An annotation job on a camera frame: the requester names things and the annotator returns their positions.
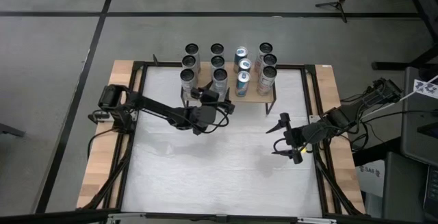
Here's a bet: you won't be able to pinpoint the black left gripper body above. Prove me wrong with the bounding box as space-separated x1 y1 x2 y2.
177 88 223 136

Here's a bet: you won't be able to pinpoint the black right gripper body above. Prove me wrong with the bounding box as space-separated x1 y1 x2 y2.
283 123 329 149

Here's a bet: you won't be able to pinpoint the Celsius can orange print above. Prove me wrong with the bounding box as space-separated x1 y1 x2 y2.
183 42 201 60
181 54 200 73
179 68 198 97

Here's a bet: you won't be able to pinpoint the tall silver blue can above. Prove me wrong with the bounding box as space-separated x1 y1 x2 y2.
234 70 252 98

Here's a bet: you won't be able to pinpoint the Celsius can red print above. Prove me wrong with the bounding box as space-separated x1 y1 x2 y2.
255 42 274 71
261 53 278 69
257 65 279 97

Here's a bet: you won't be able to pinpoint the small silver can blue text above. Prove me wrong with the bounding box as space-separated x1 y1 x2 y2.
237 58 253 74

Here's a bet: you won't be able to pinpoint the wooden shelf black legs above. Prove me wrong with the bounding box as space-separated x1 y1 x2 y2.
180 61 276 116

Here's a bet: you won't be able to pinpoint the white table cover sheet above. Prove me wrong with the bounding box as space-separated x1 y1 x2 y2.
120 66 324 218

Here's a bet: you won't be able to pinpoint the white labelled box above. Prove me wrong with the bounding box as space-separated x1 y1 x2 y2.
355 158 386 197

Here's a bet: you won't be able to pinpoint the grey equipment cabinet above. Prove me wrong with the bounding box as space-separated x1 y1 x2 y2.
400 66 438 166

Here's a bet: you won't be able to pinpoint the dark grey box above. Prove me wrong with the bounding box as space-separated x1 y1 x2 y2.
381 150 428 224

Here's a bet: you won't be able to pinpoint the black screen device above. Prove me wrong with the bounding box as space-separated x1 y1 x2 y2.
417 121 438 139

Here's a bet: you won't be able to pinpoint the white tag blue print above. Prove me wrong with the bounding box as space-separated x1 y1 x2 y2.
413 76 438 101

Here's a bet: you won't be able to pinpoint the black tripod stand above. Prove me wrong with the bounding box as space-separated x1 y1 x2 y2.
314 0 357 24

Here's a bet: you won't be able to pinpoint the black keypad device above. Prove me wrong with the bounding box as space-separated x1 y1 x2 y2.
423 164 438 220

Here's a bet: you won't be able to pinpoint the grey furniture foot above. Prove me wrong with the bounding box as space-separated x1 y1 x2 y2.
0 122 27 138

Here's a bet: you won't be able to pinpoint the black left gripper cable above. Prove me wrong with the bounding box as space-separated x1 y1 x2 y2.
205 105 231 135

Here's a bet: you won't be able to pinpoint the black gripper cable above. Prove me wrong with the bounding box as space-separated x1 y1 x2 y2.
205 105 231 135
272 137 292 153

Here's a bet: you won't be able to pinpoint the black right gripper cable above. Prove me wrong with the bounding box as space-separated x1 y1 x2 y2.
272 137 292 153

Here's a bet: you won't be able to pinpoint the black aluminium table frame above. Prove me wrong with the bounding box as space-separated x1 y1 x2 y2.
75 54 366 223

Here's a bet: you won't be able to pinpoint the black desk leg frame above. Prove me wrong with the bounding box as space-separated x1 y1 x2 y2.
344 0 438 71

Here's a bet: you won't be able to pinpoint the white cable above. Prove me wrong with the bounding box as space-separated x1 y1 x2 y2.
362 75 438 119

